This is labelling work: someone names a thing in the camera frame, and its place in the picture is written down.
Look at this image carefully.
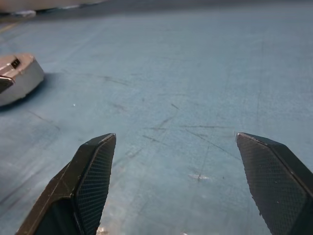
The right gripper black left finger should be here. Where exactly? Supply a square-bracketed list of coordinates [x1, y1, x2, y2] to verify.
[15, 133, 117, 235]

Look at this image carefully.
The yellow tape rectangle marking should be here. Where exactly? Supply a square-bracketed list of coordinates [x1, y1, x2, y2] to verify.
[0, 22, 20, 34]

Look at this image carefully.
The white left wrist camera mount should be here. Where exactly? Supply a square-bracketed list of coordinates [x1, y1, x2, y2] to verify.
[0, 52, 45, 107]

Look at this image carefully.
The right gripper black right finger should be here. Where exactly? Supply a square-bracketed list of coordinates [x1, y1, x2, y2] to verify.
[235, 132, 313, 235]

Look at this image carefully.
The blue plastic table cover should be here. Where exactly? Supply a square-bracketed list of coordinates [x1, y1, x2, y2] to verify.
[0, 4, 313, 235]

